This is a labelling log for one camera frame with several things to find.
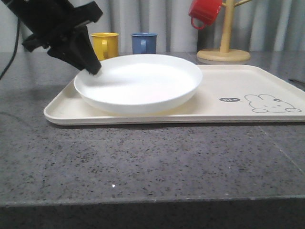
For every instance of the blue enamel mug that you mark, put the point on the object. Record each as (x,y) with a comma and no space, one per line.
(144,42)

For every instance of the yellow enamel mug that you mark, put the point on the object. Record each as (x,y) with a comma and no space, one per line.
(105,45)

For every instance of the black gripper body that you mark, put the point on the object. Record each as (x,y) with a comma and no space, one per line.
(53,22)

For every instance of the red enamel mug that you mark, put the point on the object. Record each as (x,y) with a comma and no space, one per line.
(205,11)

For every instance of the wooden mug tree stand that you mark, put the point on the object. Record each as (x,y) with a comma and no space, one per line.
(225,53)

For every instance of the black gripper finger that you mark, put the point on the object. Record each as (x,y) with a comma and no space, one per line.
(92,64)
(69,52)

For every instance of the cream rabbit print tray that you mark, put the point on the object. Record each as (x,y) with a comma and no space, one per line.
(228,94)

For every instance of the silver metal spoon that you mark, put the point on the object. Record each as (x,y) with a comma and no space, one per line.
(297,82)

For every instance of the white round plate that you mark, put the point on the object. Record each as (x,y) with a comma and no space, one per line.
(139,84)

